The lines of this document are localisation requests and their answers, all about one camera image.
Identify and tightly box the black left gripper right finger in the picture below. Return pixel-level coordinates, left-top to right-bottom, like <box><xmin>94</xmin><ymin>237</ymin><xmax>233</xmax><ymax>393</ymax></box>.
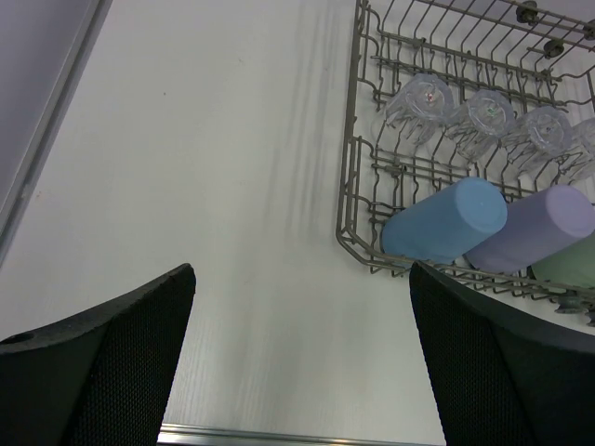
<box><xmin>409</xmin><ymin>262</ymin><xmax>594</xmax><ymax>445</ymax></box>

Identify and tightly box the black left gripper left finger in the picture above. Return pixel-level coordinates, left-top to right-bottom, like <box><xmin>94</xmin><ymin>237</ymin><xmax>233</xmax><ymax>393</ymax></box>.
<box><xmin>1</xmin><ymin>264</ymin><xmax>196</xmax><ymax>445</ymax></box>

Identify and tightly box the green plastic cup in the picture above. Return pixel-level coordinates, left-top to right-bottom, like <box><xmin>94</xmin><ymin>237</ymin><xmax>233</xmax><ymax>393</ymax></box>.
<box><xmin>531</xmin><ymin>234</ymin><xmax>595</xmax><ymax>289</ymax></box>

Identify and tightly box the purple plastic cup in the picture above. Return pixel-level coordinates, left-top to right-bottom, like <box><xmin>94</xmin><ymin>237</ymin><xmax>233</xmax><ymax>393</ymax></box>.
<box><xmin>466</xmin><ymin>185</ymin><xmax>594</xmax><ymax>274</ymax></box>

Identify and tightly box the blue plastic cup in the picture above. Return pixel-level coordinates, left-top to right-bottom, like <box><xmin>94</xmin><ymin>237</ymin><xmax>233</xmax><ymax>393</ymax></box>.
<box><xmin>381</xmin><ymin>177</ymin><xmax>508</xmax><ymax>264</ymax></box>

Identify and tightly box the clear glass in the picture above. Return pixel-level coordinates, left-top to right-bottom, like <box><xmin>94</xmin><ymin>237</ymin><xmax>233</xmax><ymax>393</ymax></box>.
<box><xmin>444</xmin><ymin>89</ymin><xmax>515</xmax><ymax>164</ymax></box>
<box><xmin>500</xmin><ymin>106</ymin><xmax>573</xmax><ymax>181</ymax></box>
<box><xmin>371</xmin><ymin>73</ymin><xmax>455</xmax><ymax>153</ymax></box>
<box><xmin>555</xmin><ymin>118</ymin><xmax>595</xmax><ymax>184</ymax></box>

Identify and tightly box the aluminium table front rail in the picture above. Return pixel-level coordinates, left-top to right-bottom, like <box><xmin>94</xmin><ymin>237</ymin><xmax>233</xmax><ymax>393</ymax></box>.
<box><xmin>156</xmin><ymin>423</ymin><xmax>447</xmax><ymax>446</ymax></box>

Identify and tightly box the grey wire dish rack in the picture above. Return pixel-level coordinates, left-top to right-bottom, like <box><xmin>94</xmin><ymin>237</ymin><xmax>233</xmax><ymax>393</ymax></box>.
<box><xmin>336</xmin><ymin>1</ymin><xmax>594</xmax><ymax>324</ymax></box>

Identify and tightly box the aluminium frame post left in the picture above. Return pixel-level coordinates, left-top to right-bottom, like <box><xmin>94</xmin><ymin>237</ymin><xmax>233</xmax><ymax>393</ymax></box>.
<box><xmin>1</xmin><ymin>1</ymin><xmax>111</xmax><ymax>254</ymax></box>

